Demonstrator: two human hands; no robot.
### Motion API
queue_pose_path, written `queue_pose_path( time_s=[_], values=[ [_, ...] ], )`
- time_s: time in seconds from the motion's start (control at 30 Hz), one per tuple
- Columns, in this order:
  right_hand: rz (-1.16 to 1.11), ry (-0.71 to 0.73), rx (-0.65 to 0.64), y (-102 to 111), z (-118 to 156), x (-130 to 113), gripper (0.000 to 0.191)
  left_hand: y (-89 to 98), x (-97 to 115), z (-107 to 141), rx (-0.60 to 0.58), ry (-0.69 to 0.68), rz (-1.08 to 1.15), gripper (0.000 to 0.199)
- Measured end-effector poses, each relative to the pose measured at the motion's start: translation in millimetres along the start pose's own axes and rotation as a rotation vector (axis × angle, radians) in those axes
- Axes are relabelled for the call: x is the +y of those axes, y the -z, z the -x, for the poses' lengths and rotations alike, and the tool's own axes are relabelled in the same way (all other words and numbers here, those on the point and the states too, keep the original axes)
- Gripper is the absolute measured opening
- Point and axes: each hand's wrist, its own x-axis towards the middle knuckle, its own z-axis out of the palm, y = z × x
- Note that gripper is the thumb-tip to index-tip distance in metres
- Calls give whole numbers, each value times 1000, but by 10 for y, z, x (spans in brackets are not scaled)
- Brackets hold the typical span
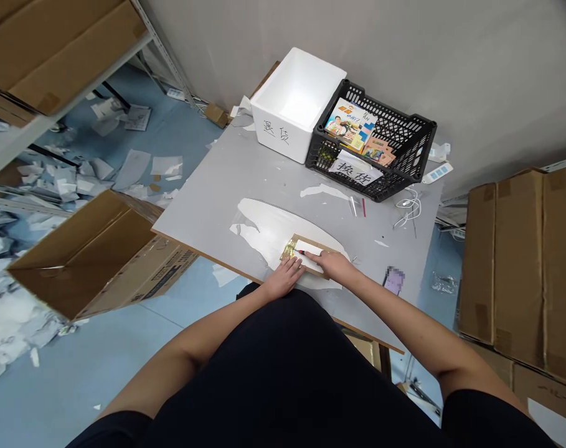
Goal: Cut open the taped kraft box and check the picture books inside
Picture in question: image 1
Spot person's right hand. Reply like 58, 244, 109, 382
304, 250, 354, 277

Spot stack of brown cartons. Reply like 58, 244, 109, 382
458, 162, 566, 448

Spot white paper label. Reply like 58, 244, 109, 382
328, 157, 385, 187

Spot open brown cardboard box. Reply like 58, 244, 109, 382
6, 188, 200, 323

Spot pile of torn mailer bags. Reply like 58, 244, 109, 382
0, 93, 186, 391

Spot crumpled clear plastic wrap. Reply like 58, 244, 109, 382
431, 272, 460, 295

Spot white charging cable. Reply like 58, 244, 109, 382
394, 185, 423, 239

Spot torn white plastic scrap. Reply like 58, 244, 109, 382
300, 183, 354, 202

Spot person's body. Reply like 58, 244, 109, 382
65, 282, 558, 448

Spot small brown cardboard box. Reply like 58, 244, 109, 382
204, 103, 230, 129

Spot white foam box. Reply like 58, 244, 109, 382
250, 47, 348, 165

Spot pile of colourful packets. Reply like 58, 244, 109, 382
318, 97, 397, 167

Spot person's left hand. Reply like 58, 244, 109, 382
264, 255, 305, 298

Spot metal shelf with cartons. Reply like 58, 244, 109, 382
0, 0, 204, 187

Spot black plastic crate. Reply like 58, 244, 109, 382
304, 78, 438, 203

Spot white power strip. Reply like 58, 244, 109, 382
420, 161, 453, 185

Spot brown cardboard parcel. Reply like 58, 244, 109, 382
280, 233, 343, 281

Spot white plastic mailer bag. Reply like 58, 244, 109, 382
230, 197, 358, 291

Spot purple phone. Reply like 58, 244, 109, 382
383, 266, 405, 297

